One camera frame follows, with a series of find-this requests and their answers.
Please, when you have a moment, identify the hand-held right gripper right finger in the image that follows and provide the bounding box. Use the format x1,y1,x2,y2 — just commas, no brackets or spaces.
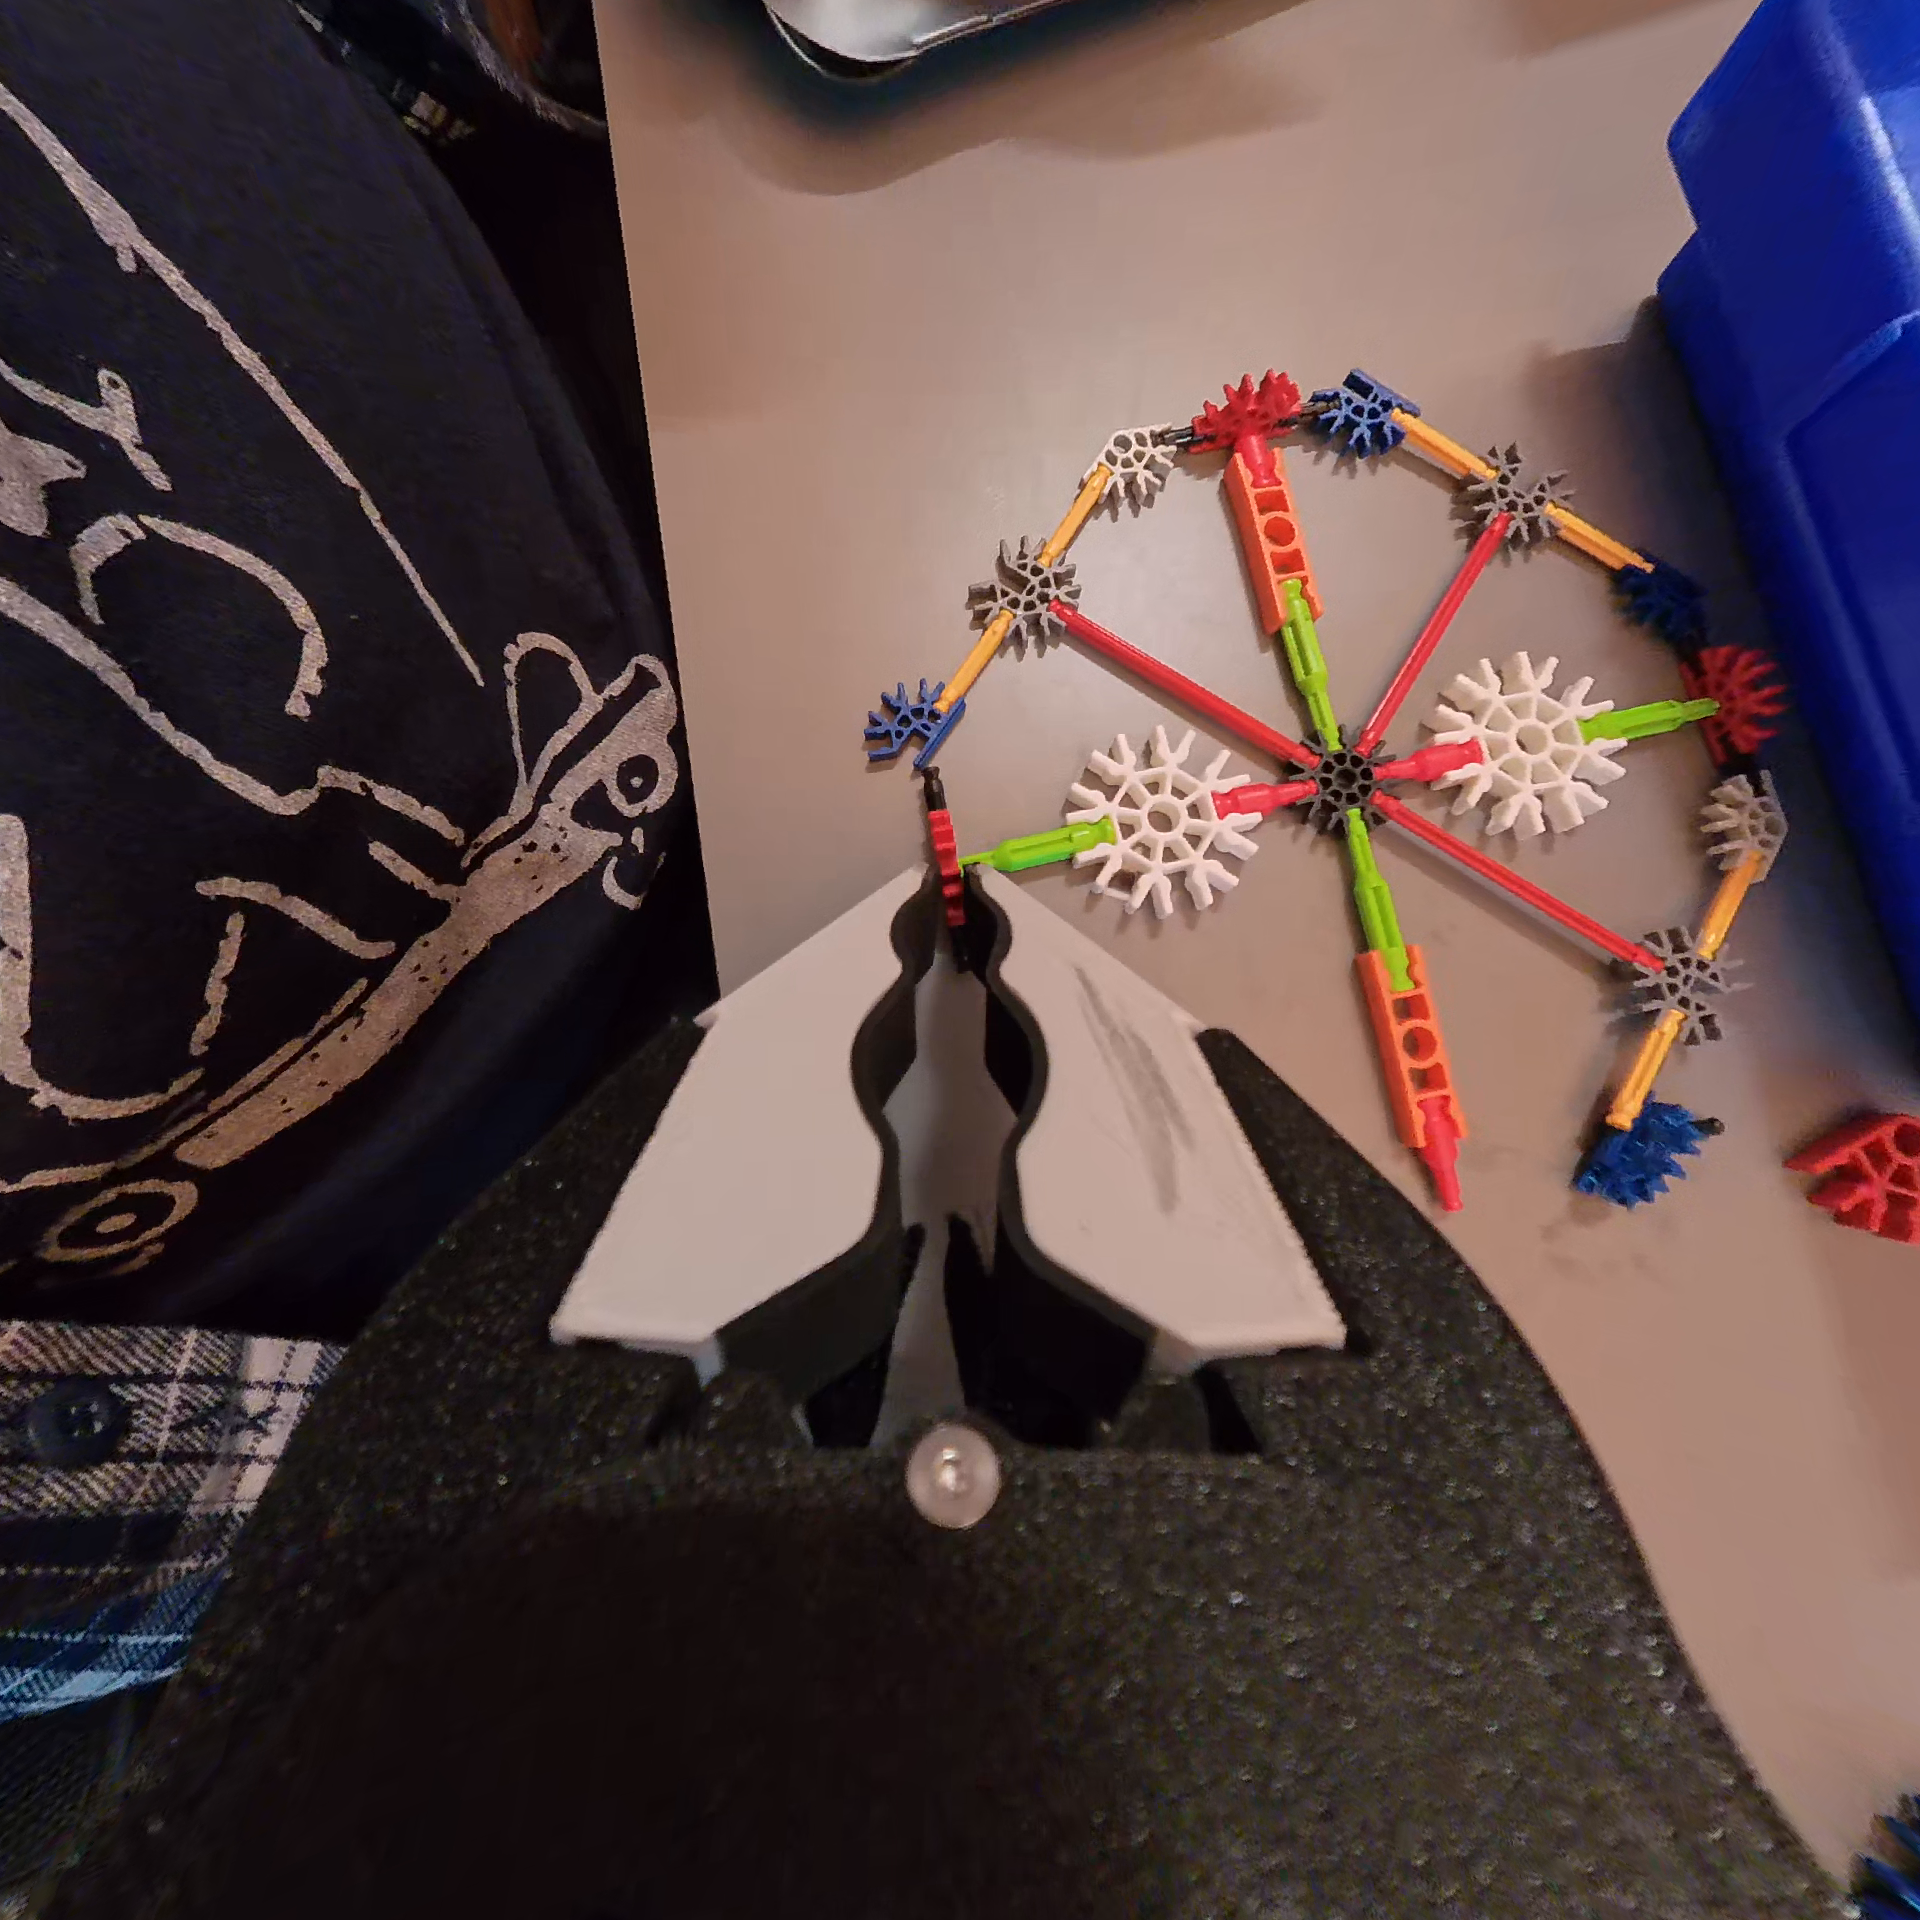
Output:
968,866,1348,1376

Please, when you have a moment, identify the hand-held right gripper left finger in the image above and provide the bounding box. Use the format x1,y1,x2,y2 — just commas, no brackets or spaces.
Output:
550,863,946,1373

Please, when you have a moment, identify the construction toy wheel model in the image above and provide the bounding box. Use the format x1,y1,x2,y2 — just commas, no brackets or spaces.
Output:
863,368,1791,1213

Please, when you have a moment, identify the blue plastic parts bin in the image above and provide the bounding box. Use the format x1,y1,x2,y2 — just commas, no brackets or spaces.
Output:
1658,0,1920,1037

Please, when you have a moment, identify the red fan-shaped connector piece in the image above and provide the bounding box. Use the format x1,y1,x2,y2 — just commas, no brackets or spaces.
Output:
1786,1110,1920,1243

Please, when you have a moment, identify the blue plaid shirt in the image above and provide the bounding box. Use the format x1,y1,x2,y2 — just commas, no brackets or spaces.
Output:
0,1316,350,1920

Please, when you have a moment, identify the black printed shirt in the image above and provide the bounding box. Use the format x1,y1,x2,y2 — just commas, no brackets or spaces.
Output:
0,0,720,1338

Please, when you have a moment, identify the tablet in black case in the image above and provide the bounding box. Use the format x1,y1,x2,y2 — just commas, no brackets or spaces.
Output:
758,0,1114,85

